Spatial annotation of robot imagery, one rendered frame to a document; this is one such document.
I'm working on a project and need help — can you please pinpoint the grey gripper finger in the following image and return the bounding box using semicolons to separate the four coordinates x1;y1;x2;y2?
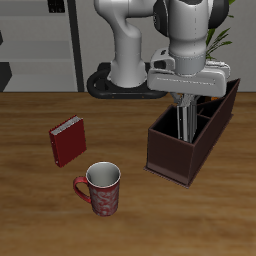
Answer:
191;94;202;106
170;92;183;107

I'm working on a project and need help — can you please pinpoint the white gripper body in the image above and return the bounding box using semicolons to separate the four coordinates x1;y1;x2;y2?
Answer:
146;60;232;97

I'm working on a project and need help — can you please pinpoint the dark brown desk caddy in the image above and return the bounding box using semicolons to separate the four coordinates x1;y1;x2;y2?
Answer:
143;78;242;190

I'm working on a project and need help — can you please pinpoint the red book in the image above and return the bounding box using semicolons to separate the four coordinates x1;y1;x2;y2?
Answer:
48;114;88;169

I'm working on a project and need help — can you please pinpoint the green pot plant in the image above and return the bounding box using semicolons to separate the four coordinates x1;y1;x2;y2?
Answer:
204;0;236;63

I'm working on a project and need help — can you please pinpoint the red patterned mug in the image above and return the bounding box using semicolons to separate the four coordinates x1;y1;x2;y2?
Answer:
72;161;122;218

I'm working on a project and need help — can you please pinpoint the grey shelf unit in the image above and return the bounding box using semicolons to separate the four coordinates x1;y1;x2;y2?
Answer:
0;0;78;93

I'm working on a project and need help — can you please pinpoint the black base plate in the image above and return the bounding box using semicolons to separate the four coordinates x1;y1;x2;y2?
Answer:
86;61;168;100

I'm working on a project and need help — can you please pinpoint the dark vertical post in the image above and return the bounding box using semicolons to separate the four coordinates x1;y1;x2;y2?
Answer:
67;0;85;93

